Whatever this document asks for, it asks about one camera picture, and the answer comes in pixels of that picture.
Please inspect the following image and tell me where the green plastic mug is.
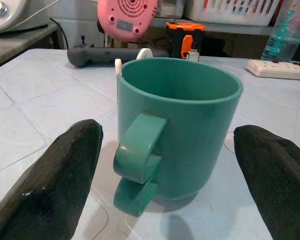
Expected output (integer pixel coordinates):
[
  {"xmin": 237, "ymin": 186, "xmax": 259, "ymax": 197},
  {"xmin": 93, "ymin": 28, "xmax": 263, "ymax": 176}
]
[{"xmin": 112, "ymin": 57, "xmax": 244, "ymax": 217}]

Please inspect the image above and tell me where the white cable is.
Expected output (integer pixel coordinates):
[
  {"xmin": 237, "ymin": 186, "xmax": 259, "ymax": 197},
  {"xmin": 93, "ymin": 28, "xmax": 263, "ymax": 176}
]
[{"xmin": 13, "ymin": 0, "xmax": 60, "ymax": 27}]

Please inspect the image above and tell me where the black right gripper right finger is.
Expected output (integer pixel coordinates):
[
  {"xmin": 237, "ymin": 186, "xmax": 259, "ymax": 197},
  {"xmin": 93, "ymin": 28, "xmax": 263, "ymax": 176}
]
[{"xmin": 233, "ymin": 124, "xmax": 300, "ymax": 240}]

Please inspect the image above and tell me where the white power strip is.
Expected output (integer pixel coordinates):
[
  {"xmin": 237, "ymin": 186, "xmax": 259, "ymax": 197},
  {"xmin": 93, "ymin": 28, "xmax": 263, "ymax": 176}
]
[{"xmin": 245, "ymin": 59, "xmax": 300, "ymax": 81}]

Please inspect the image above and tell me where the white plastic basket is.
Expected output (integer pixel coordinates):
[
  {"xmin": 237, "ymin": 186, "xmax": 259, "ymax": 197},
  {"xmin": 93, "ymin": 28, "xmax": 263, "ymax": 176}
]
[{"xmin": 183, "ymin": 0, "xmax": 278, "ymax": 27}]

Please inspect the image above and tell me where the pink round appliance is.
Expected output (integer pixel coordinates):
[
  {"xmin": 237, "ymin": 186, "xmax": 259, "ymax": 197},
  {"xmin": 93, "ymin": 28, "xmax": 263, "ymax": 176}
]
[{"xmin": 96, "ymin": 0, "xmax": 158, "ymax": 42}]

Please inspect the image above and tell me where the black and orange tool box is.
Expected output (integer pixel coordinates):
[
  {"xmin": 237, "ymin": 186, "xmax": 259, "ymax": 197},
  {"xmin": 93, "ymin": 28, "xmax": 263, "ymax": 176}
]
[{"xmin": 165, "ymin": 21, "xmax": 206, "ymax": 61}]

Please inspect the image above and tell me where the black cable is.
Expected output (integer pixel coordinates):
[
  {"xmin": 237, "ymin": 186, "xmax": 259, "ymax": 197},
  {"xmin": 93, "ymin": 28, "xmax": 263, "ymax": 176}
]
[{"xmin": 49, "ymin": 17, "xmax": 69, "ymax": 50}]

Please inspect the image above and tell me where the white appliance with knob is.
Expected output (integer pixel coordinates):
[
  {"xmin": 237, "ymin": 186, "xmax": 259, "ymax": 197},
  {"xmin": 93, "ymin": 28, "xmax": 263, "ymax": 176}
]
[{"xmin": 0, "ymin": 0, "xmax": 50, "ymax": 35}]

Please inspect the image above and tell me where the grey long handle bar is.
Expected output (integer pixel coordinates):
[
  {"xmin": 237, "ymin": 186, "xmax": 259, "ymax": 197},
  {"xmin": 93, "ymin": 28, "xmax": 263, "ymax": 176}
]
[{"xmin": 66, "ymin": 45, "xmax": 170, "ymax": 68}]

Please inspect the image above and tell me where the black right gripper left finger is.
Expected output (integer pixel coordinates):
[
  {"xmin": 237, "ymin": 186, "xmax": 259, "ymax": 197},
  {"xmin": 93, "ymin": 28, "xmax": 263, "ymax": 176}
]
[{"xmin": 0, "ymin": 118, "xmax": 104, "ymax": 240}]

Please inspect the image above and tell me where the clear plastic water bottle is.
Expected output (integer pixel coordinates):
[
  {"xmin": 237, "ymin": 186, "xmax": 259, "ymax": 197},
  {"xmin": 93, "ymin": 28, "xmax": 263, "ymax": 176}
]
[{"xmin": 261, "ymin": 9, "xmax": 300, "ymax": 63}]

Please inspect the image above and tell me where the grey side bench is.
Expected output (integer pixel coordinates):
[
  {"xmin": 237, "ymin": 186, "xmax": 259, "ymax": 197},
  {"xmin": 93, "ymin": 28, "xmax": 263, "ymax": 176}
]
[{"xmin": 0, "ymin": 21, "xmax": 60, "ymax": 72}]

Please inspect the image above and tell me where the grey wall shelf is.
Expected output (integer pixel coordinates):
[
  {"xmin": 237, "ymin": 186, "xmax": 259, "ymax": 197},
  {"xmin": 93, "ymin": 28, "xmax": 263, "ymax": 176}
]
[{"xmin": 151, "ymin": 16, "xmax": 300, "ymax": 39}]

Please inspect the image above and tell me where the white round plastic piece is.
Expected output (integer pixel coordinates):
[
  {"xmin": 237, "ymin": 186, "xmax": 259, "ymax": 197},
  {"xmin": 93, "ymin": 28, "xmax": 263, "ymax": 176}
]
[{"xmin": 114, "ymin": 47, "xmax": 154, "ymax": 76}]

